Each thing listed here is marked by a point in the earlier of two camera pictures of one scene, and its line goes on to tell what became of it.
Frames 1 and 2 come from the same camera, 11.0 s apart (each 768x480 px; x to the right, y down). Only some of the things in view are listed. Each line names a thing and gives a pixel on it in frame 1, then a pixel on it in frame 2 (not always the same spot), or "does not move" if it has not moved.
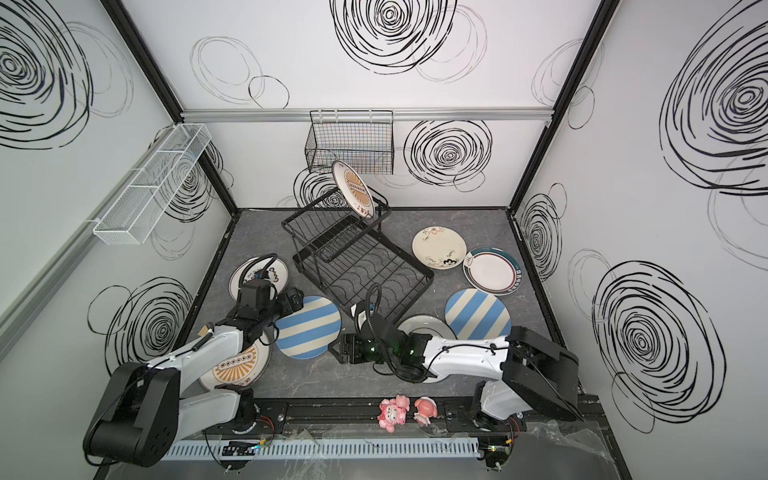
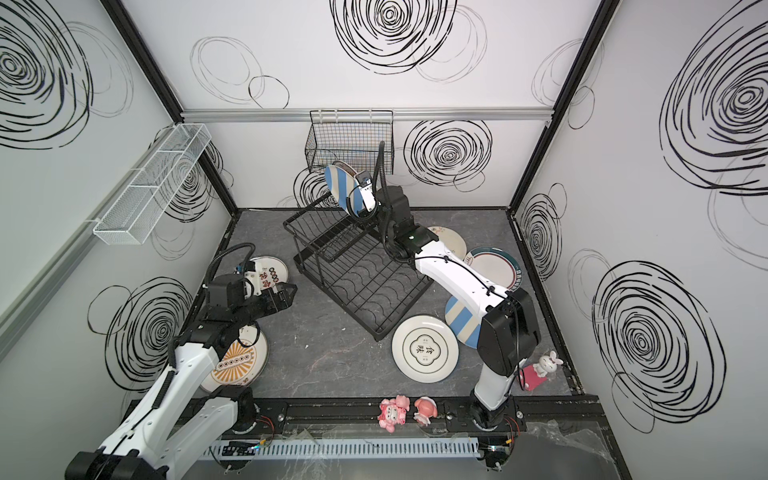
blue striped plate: (305, 334) to (340, 182)
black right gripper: (349, 346) to (377, 196)
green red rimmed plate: (493, 270) does not move
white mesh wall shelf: (135, 212) does not move
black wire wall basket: (363, 138) does not move
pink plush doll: (393, 411) does not move
